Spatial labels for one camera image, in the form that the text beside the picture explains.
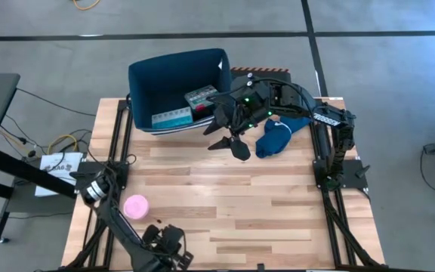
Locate thin black floor cable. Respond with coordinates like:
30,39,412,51
15,87,97,117

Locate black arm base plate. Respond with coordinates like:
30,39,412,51
74,161,130,192
313,158,369,190

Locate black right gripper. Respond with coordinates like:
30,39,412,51
202,75,275,162

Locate navy blue fabric sling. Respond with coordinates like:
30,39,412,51
255,115,313,159

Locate pink round lidded cup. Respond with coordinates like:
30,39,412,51
122,194,150,221

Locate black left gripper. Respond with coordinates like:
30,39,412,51
143,224,195,266

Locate yellow cable loop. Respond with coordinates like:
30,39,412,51
72,0,101,11

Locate black box with orange stripes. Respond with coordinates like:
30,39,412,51
230,66,292,85

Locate teal first aid kit box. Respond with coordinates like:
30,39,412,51
184,84,221,113

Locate white printed paper sheet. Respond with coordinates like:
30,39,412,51
35,152,85,198

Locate blue weekly pill organizer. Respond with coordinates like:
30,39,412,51
151,107,195,130

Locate black aluminium frame rails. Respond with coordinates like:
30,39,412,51
60,98,134,271
307,97,383,270

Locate yellow floor cable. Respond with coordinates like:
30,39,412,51
46,134,79,156

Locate navy blue fabric basket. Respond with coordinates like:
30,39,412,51
128,48,237,136

